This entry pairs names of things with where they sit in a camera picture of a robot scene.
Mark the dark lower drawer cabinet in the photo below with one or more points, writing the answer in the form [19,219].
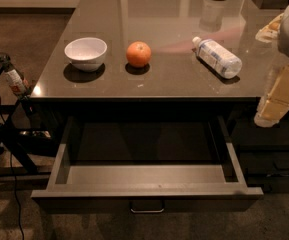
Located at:
[263,153]

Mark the clear plastic water bottle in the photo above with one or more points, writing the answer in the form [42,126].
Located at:
[222,61]

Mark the dark desk with glossy top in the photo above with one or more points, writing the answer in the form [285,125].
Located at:
[173,72]

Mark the dark glass bottle with label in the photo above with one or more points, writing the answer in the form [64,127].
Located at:
[15,79]

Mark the metal drawer handle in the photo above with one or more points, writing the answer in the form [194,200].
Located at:
[147,206]

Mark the orange fruit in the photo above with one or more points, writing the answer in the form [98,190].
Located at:
[138,54]

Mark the open grey top drawer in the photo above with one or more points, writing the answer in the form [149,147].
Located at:
[101,167]

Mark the black side table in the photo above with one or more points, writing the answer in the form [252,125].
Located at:
[22,133]

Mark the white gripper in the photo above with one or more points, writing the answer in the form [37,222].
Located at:
[275,104]

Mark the white ceramic bowl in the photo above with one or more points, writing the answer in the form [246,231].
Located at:
[86,54]

